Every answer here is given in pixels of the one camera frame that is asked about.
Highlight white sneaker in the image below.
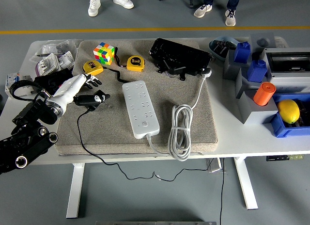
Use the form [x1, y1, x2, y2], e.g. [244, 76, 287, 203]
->
[113, 0, 135, 9]
[88, 0, 101, 17]

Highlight grey shape holder block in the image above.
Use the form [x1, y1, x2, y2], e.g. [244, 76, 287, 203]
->
[237, 89, 279, 125]
[235, 67, 268, 100]
[222, 48, 253, 81]

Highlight white power strip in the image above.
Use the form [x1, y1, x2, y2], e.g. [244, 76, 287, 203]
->
[122, 80, 161, 140]

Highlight yellow tape measure black label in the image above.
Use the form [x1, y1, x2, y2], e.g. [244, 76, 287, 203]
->
[82, 60, 104, 77]

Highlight large colourful puzzle cube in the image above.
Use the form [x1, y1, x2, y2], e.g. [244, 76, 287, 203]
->
[93, 42, 115, 65]

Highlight thin black adapter cord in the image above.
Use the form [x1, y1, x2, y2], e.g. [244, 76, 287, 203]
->
[77, 108, 211, 182]

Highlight black cloth pouch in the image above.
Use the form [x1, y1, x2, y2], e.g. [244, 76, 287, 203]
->
[32, 67, 76, 95]

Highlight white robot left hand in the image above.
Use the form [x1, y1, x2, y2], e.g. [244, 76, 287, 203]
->
[50, 73, 111, 109]

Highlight blue-grey bowl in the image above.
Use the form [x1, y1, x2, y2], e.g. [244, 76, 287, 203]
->
[208, 35, 239, 63]

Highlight yellow tape measure 5m label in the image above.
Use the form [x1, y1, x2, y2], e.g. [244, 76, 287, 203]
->
[126, 55, 146, 72]

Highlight grey sneaker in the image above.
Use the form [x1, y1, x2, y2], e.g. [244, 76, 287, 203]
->
[224, 8, 237, 27]
[193, 3, 213, 18]

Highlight orange cylinder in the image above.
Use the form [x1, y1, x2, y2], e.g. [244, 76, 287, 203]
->
[253, 82, 277, 107]

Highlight yellow lemon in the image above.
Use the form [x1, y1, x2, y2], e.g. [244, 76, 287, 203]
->
[277, 99, 301, 125]

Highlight blue square bottle block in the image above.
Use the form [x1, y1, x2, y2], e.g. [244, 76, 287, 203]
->
[233, 41, 252, 64]

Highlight grey-brown mat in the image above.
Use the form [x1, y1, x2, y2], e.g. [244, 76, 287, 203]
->
[55, 39, 218, 156]

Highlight black tape measure strap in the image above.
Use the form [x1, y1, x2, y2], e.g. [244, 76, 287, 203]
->
[103, 67, 126, 83]
[114, 47, 128, 67]

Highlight black power brick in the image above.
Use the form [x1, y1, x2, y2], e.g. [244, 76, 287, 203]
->
[166, 64, 188, 76]

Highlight metal bracket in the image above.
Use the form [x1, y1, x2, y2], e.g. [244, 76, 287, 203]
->
[205, 158, 227, 174]

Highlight black plastic tray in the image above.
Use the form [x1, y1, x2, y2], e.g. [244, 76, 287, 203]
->
[148, 37, 213, 77]

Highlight grey electrical box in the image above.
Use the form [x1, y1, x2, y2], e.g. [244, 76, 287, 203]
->
[260, 47, 310, 95]

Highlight clear plastic bag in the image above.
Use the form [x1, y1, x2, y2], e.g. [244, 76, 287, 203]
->
[30, 39, 78, 63]

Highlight white table leg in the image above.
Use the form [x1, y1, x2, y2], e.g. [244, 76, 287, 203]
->
[66, 163, 85, 219]
[233, 157, 259, 210]

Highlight black binder clips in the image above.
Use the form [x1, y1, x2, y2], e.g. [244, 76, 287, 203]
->
[214, 40, 237, 58]

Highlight black parts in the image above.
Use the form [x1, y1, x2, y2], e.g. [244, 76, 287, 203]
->
[289, 99, 310, 128]

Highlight black chair base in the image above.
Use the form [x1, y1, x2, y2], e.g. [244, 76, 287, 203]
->
[157, 0, 196, 9]

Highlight blue hexagonal bottle block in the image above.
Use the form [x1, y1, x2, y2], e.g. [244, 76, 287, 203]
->
[247, 59, 268, 83]

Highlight grey block with round hole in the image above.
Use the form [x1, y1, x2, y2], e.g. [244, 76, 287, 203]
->
[249, 32, 277, 53]

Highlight black table control panel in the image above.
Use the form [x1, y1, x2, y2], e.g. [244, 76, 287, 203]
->
[266, 154, 305, 162]

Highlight white circuit breaker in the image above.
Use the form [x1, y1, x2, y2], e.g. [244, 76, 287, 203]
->
[4, 72, 34, 97]

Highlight white socket module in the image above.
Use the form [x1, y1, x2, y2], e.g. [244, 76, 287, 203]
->
[57, 51, 75, 71]

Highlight black hanging cable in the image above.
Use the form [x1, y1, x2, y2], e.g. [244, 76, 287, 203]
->
[219, 158, 226, 225]

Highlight blue storage bin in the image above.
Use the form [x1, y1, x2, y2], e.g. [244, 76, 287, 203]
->
[263, 93, 310, 138]

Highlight black plug adapter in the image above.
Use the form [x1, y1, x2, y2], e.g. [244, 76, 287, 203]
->
[82, 102, 99, 112]

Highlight white power strip cable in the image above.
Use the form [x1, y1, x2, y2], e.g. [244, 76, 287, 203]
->
[145, 66, 214, 162]

